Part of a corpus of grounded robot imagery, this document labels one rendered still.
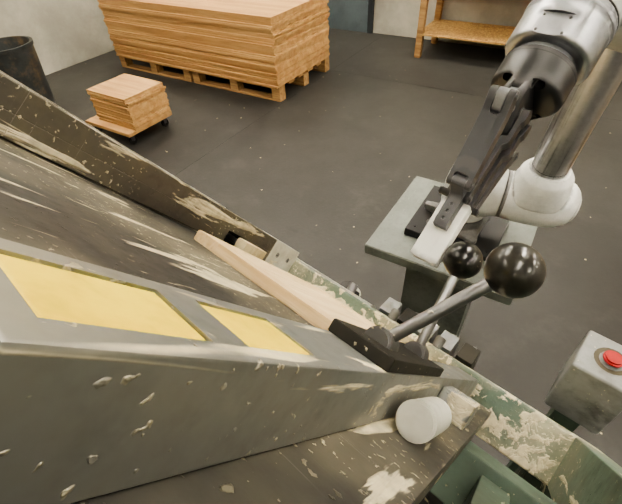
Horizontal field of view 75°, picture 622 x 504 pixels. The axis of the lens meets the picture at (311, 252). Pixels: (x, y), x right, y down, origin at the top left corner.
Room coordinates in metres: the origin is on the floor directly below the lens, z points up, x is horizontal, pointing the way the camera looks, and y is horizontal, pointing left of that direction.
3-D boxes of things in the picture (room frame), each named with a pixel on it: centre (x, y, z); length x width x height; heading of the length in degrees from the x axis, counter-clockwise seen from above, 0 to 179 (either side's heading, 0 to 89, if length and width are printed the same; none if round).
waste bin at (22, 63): (4.23, 2.79, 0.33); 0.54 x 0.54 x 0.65
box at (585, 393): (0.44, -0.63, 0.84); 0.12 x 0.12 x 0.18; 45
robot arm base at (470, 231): (1.13, -0.52, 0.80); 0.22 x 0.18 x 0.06; 52
